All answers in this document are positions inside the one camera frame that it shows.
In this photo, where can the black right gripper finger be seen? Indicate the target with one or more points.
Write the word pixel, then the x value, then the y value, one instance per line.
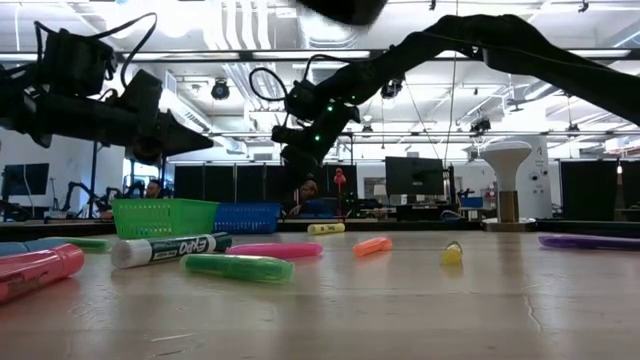
pixel 302 180

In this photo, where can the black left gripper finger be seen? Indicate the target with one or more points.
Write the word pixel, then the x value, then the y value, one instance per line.
pixel 180 137
pixel 147 155

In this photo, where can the pink slim highlighter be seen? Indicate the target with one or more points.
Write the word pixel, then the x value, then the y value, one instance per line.
pixel 275 250

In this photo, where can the orange highlighter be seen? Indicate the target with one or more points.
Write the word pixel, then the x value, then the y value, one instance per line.
pixel 372 246

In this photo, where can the green Expo dry-erase marker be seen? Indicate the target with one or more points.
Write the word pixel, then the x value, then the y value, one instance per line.
pixel 165 250

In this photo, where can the green slim highlighter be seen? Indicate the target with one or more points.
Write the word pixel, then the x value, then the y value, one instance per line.
pixel 90 244

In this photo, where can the blue highlighter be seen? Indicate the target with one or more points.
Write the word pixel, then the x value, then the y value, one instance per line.
pixel 25 247

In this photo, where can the pink Sharpie highlighter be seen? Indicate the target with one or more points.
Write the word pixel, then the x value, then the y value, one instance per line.
pixel 35 272

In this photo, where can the purple slim highlighter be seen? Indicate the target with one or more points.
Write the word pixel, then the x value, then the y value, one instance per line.
pixel 590 242

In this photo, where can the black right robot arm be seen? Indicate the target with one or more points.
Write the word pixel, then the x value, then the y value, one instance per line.
pixel 500 35

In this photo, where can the background black robot arm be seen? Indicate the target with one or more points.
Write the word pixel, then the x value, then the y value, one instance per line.
pixel 112 192
pixel 75 186

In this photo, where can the person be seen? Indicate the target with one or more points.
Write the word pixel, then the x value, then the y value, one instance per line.
pixel 153 189
pixel 310 190

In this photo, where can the pink flamingo figure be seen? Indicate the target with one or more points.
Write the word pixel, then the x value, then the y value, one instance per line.
pixel 340 177

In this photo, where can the black ceiling spotlight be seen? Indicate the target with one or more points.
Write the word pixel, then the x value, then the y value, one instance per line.
pixel 220 91
pixel 480 126
pixel 390 91

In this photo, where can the green plastic basket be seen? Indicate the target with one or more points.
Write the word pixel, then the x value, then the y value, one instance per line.
pixel 165 218

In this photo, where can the blue plastic basket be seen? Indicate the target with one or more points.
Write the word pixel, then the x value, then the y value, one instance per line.
pixel 247 218

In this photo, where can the black partition screen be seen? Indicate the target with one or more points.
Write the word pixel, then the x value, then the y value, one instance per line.
pixel 235 185
pixel 590 190

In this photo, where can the black computer monitor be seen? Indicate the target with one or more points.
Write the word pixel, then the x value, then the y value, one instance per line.
pixel 415 175

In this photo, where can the white mushroom-shaped lamp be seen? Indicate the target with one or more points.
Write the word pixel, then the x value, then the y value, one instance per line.
pixel 506 160

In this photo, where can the white round pillar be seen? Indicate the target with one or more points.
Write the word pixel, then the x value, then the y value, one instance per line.
pixel 540 175

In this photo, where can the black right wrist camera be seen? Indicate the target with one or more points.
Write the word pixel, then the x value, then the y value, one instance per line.
pixel 285 135

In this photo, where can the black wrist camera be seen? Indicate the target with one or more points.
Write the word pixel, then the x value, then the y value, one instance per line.
pixel 142 97
pixel 285 135

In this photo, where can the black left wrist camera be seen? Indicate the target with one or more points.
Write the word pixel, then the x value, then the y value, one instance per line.
pixel 142 97

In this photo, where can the black metal frame stand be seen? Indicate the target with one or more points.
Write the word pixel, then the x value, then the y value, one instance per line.
pixel 94 175

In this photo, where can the black wall screen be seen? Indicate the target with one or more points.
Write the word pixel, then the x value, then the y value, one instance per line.
pixel 25 179

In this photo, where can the silver ceiling air duct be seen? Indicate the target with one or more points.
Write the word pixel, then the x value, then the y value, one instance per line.
pixel 325 37

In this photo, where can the black overhead frame bar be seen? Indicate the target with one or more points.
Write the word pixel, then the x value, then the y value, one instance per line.
pixel 245 55

